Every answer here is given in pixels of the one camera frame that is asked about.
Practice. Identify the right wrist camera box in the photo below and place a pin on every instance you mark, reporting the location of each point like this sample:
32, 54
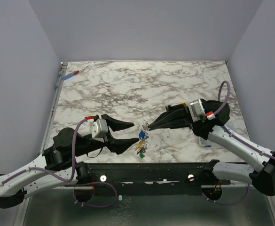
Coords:
197, 112

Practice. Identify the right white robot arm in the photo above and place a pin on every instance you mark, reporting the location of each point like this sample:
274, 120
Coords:
259, 170

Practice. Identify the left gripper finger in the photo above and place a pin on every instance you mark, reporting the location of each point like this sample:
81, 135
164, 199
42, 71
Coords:
124, 144
116, 125

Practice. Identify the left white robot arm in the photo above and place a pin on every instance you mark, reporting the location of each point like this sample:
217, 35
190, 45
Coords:
57, 165

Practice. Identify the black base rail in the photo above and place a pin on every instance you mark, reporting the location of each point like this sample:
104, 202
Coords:
146, 179

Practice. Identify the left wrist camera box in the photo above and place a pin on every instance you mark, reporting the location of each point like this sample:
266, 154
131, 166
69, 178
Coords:
98, 126

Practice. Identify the blue tag key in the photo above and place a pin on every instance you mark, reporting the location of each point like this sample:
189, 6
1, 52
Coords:
143, 135

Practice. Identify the left aluminium side rail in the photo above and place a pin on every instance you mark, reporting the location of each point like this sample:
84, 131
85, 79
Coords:
57, 88

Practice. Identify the clear plastic screw box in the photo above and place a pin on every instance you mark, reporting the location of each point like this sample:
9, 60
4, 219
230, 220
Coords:
204, 143

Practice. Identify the blue handled screwdriver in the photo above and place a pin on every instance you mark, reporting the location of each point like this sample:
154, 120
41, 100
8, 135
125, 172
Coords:
68, 76

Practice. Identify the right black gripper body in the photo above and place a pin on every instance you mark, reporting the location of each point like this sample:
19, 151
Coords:
186, 117

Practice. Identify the yellow key tag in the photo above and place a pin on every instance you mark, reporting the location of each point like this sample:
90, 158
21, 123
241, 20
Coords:
140, 145

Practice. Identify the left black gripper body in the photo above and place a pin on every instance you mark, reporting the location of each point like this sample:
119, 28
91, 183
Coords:
108, 136

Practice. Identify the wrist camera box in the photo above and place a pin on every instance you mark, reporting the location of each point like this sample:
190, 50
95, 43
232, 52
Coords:
197, 112
98, 126

